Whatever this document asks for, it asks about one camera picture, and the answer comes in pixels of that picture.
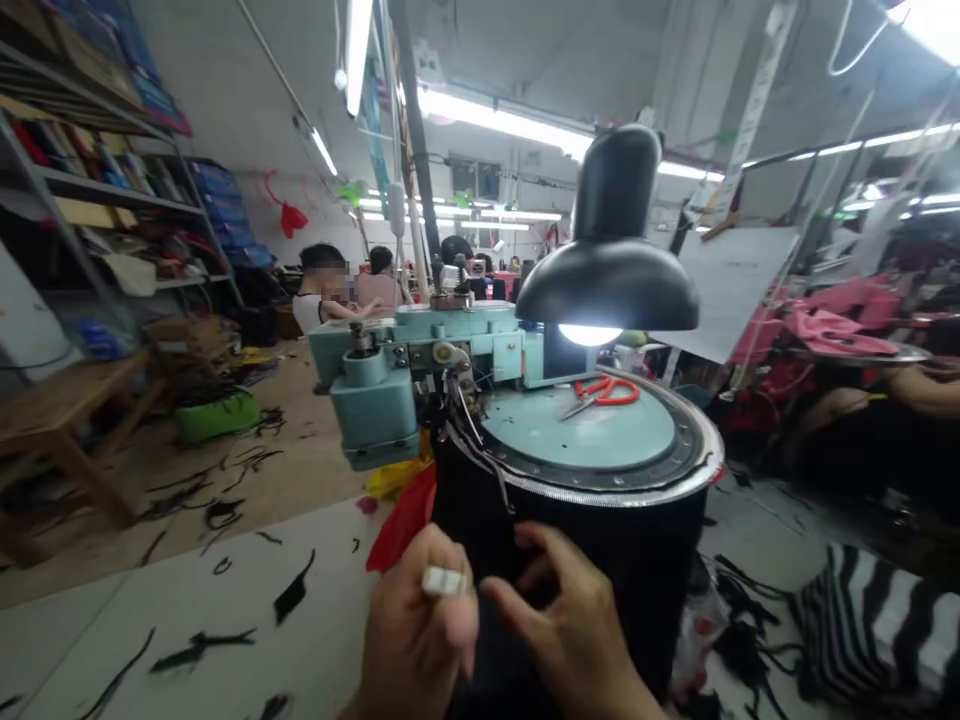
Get metal linking machine dial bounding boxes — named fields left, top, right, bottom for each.
left=779, top=340, right=936, bottom=370

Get person's right hand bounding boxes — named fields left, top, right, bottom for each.
left=479, top=521, right=648, bottom=700

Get person's left hand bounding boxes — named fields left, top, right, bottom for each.
left=352, top=522, right=482, bottom=715

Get person's left thumb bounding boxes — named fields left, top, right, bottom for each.
left=446, top=586, right=482, bottom=676

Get pink fabric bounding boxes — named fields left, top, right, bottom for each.
left=779, top=295, right=902, bottom=358

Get person's right index finger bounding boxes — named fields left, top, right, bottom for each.
left=512, top=521, right=603, bottom=585

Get black knit fabric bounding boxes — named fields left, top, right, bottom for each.
left=423, top=389, right=712, bottom=720

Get person's right thumb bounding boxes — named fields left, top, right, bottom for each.
left=479, top=575, right=562, bottom=648

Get black and white striped fabric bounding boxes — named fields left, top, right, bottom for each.
left=785, top=542, right=960, bottom=720

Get white paper sheet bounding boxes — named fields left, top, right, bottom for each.
left=662, top=224, right=803, bottom=366

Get cardboard box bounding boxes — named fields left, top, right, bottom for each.
left=145, top=314, right=243, bottom=378

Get green bag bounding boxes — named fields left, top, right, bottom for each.
left=173, top=389, right=263, bottom=446

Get teal dial linking machine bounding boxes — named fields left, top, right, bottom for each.
left=307, top=253, right=726, bottom=513

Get metal storage shelf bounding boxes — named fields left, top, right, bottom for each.
left=0, top=0, right=250, bottom=318

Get person's left index finger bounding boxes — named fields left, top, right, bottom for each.
left=404, top=522, right=474, bottom=603

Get pile of black straps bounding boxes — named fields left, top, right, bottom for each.
left=674, top=553, right=813, bottom=720

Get fluorescent tube light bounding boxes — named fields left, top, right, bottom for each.
left=344, top=0, right=375, bottom=118
left=415, top=88, right=598, bottom=163

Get black desk lamp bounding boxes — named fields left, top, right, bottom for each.
left=514, top=122, right=702, bottom=349

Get wooden bench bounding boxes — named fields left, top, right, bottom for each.
left=0, top=347, right=171, bottom=569

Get red handled scissors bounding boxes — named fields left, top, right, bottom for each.
left=560, top=375, right=642, bottom=422

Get scattered black fabric scraps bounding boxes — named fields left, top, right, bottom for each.
left=74, top=404, right=320, bottom=720

